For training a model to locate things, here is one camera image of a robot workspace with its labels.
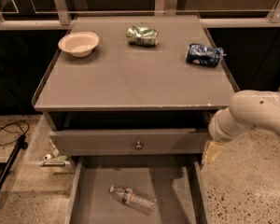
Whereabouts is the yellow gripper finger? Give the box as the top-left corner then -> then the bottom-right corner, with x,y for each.
202,141 -> 225,164

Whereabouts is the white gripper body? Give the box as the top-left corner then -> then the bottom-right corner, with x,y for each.
208,108 -> 239,142

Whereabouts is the clear plastic water bottle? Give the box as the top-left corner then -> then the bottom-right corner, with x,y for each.
109,186 -> 157,216

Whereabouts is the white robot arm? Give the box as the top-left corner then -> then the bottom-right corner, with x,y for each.
202,90 -> 280,164

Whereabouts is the open grey middle drawer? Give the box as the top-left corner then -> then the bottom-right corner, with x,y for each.
65,155 -> 211,224

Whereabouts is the grey top drawer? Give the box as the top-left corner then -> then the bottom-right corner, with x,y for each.
50,129 -> 208,156

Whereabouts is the round metal drawer knob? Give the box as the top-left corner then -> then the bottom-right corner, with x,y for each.
134,141 -> 143,150

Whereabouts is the grey drawer cabinet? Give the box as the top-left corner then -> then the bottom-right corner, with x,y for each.
32,13 -> 241,170

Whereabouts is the crushed blue soda can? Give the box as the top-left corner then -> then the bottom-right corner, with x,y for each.
186,43 -> 224,67

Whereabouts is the crushed green soda can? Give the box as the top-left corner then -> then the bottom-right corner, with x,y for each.
126,26 -> 158,47

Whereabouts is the small debris on floor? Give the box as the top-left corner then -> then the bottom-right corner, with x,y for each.
40,148 -> 70,167

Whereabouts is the white paper bowl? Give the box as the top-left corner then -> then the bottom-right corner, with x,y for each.
58,32 -> 100,58

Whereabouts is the black stand leg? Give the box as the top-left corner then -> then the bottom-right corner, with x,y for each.
0,134 -> 28,190

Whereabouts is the black cable on floor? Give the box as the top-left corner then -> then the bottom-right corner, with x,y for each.
0,119 -> 31,147

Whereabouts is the metal railing frame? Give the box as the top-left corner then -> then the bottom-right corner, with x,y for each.
0,0 -> 280,25

